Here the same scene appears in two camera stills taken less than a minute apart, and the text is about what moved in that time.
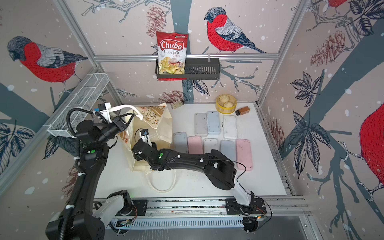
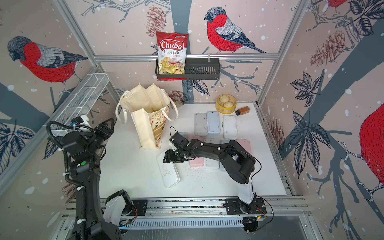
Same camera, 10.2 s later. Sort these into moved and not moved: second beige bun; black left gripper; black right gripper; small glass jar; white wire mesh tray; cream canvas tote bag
Moved: cream canvas tote bag; black right gripper; black left gripper
Not moved: second beige bun; white wire mesh tray; small glass jar
